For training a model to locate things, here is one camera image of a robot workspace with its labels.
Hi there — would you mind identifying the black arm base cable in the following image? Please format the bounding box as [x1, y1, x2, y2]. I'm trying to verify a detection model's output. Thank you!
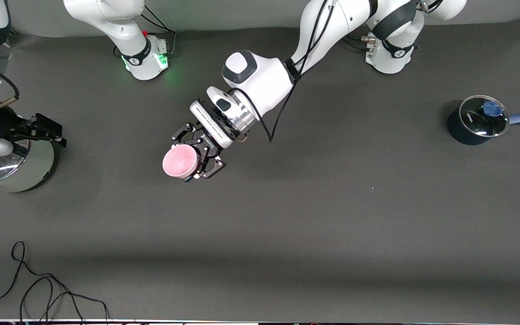
[140, 4, 177, 57]
[344, 36, 376, 52]

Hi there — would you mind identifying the black left arm wrist cable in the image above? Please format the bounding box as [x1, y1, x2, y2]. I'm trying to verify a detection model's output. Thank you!
[228, 0, 337, 143]

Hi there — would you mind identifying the thin black loose cable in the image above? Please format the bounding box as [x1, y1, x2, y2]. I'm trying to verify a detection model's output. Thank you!
[0, 241, 110, 322]

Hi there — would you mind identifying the pink plastic cup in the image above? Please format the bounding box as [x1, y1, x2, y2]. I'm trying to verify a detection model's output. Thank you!
[162, 144, 200, 180]

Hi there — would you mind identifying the black left arm base cable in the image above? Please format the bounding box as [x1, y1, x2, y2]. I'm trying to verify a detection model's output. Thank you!
[344, 36, 376, 52]

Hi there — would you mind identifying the black right arm base cable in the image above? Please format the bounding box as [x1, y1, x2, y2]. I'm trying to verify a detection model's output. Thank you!
[140, 4, 177, 57]

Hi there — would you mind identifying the dark blue saucepan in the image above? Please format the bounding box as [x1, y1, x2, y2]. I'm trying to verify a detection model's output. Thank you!
[447, 95, 520, 146]

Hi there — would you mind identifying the glass lid blue knob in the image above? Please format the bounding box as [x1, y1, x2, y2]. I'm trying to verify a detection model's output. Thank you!
[459, 95, 511, 138]

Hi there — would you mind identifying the glass lid beige knob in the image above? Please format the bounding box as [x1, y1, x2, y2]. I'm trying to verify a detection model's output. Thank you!
[0, 138, 31, 184]

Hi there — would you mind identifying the pale green cooking pot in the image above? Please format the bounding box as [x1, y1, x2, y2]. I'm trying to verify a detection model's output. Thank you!
[0, 135, 56, 195]

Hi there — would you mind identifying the dark grey table cloth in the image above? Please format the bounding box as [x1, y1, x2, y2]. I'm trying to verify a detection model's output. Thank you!
[0, 18, 520, 322]

